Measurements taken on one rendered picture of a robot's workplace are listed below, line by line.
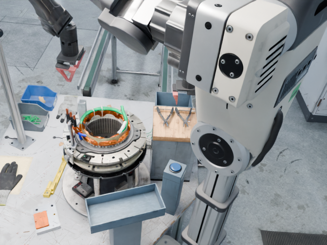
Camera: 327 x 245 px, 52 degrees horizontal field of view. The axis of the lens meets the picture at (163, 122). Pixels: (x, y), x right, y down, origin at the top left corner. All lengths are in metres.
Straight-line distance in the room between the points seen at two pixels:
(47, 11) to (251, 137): 0.65
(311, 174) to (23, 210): 2.22
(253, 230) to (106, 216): 1.49
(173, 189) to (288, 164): 1.78
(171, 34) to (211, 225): 0.76
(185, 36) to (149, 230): 1.06
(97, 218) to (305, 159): 2.25
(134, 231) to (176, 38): 0.86
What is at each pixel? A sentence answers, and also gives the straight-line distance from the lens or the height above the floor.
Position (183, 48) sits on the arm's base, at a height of 1.77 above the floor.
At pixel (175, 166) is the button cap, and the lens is 1.28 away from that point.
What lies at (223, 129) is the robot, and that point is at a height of 1.51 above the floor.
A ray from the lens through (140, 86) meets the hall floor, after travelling 3.45.
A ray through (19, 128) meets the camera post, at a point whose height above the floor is 0.89.
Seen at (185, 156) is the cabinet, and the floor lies 0.95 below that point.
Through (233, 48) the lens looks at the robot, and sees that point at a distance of 0.43.
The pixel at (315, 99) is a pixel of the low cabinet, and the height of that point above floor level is 0.26.
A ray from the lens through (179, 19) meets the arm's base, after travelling 0.48.
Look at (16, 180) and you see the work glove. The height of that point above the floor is 0.79.
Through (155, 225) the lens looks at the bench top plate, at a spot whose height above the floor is 0.78.
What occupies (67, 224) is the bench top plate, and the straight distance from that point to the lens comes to 1.45.
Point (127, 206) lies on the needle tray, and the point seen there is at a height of 1.03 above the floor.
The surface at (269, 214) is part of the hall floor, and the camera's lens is 2.59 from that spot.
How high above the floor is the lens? 2.00
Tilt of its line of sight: 41 degrees down
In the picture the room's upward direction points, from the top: 6 degrees clockwise
